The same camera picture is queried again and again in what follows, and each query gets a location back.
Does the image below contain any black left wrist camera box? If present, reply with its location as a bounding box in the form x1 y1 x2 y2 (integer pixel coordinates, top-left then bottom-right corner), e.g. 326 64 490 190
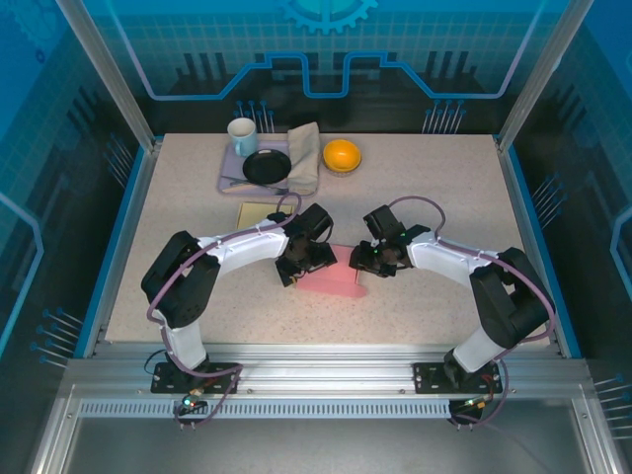
294 202 335 244

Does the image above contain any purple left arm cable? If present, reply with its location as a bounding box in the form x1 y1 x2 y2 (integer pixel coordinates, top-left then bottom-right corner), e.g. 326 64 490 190
146 192 303 432

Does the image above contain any blue table edge strip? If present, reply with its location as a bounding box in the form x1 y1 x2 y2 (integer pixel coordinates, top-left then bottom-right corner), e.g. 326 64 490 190
81 146 149 357
506 142 584 359

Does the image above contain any black round plate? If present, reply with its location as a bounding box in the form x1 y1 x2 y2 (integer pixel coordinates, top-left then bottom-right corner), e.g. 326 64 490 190
242 150 291 185

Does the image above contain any aluminium enclosure frame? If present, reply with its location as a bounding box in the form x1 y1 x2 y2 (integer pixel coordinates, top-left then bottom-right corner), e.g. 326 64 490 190
29 0 608 474

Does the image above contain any yellow paper box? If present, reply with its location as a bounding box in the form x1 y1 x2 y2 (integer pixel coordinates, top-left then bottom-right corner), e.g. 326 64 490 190
236 200 297 231

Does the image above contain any light blue mug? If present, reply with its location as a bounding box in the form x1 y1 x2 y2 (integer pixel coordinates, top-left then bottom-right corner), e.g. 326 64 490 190
226 117 259 158

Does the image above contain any lavender plastic tray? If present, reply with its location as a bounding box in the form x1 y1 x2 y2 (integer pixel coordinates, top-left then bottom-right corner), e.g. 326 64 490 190
215 140 322 197

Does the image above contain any slotted grey cable duct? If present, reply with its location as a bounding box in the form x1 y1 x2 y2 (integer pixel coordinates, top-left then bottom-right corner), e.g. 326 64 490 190
77 400 468 420

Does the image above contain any patterned bowl with yellow inside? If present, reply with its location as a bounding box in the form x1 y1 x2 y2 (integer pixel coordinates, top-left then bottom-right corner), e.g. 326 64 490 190
322 139 363 179

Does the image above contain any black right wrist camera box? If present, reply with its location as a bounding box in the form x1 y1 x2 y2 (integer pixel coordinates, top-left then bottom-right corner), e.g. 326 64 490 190
363 204 407 242

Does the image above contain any folded beige cloth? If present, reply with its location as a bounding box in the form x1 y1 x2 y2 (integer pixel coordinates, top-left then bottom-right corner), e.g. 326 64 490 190
285 121 322 194

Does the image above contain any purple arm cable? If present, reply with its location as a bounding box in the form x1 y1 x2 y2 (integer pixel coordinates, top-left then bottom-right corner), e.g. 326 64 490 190
392 196 557 431
146 192 303 432

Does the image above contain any metal fork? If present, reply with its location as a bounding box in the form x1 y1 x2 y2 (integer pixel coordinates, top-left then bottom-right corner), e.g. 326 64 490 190
220 175 290 195

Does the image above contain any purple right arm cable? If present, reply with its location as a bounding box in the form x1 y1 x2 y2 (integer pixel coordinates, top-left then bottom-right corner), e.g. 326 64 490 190
392 196 557 431

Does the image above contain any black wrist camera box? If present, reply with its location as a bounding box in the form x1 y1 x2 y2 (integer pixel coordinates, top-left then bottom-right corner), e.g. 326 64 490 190
363 204 407 242
294 202 335 244

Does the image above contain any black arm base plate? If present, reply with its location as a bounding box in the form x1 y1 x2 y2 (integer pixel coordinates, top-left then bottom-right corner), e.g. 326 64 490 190
151 361 241 395
413 361 505 395

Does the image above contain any pink paper box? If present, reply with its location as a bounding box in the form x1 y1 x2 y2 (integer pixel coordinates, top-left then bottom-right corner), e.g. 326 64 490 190
295 243 368 300

